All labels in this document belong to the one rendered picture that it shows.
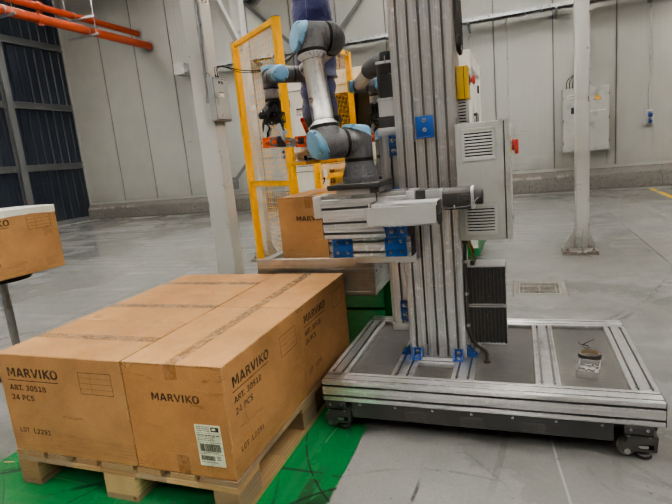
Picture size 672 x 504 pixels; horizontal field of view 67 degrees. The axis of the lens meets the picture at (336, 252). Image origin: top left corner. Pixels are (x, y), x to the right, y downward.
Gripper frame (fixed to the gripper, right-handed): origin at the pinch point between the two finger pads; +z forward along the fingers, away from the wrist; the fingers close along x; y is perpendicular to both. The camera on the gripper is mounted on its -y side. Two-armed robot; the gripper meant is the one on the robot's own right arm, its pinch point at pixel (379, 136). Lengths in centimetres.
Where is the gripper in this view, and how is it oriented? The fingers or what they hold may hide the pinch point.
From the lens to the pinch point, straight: 327.7
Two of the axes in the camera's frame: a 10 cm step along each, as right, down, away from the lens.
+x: 9.3, -0.2, -3.7
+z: 1.0, 9.8, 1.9
